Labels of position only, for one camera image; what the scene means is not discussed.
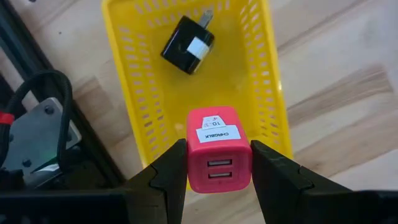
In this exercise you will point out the yellow plastic slotted basket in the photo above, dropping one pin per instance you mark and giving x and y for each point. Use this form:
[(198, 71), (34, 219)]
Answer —
[(224, 87)]

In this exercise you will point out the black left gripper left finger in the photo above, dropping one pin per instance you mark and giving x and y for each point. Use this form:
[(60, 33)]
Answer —
[(164, 186)]

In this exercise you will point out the grey metal base plate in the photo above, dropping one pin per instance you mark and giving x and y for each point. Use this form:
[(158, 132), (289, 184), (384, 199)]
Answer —
[(34, 133)]

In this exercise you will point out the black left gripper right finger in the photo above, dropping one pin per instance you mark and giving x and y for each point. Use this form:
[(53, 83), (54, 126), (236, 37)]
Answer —
[(280, 193)]

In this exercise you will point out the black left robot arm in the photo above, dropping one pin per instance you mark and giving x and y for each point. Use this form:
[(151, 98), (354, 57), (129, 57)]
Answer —
[(77, 174)]

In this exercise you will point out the black USB wall charger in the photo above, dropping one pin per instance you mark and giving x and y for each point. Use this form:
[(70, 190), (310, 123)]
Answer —
[(180, 49)]

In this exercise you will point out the pink USB wall charger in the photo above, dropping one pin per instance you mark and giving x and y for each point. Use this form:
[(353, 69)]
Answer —
[(239, 161)]

